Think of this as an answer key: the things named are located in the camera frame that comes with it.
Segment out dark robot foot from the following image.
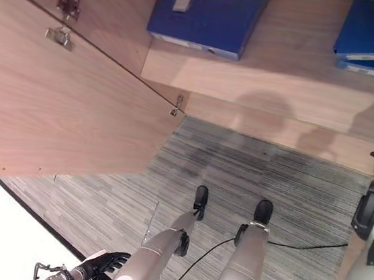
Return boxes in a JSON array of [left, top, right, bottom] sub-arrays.
[[191, 184, 211, 222], [252, 198, 276, 227]]

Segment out silver robot right leg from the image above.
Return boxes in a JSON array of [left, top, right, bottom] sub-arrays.
[[212, 218, 271, 280]]

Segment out dark robot left foot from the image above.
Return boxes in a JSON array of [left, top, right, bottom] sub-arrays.
[[191, 184, 211, 222]]

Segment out dark robot right foot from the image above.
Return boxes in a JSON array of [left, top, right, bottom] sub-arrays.
[[252, 198, 276, 227]]

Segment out small metal door hinge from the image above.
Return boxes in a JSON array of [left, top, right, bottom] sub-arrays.
[[169, 94, 185, 118]]

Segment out wooden office cabinet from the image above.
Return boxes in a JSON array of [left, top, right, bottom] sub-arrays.
[[0, 0, 374, 177]]

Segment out black baseboard strip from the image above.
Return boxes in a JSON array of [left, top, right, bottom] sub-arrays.
[[0, 176, 124, 280]]

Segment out silver robot leg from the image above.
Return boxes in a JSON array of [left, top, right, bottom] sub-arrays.
[[109, 203, 197, 280], [212, 218, 271, 280]]

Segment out silver robot left leg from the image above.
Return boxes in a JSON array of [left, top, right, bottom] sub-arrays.
[[109, 203, 197, 280]]

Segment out black cable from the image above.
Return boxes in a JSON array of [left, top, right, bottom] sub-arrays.
[[156, 222, 349, 280]]

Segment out blue binder with grey label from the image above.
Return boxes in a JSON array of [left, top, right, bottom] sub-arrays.
[[144, 0, 272, 66]]

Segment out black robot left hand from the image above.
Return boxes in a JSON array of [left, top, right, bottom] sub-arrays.
[[77, 247, 132, 280]]

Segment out metal hinge plate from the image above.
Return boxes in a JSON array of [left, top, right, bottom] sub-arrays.
[[43, 25, 76, 52]]

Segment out wooden cabinet door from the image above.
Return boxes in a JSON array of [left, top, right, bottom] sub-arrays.
[[0, 0, 199, 201]]

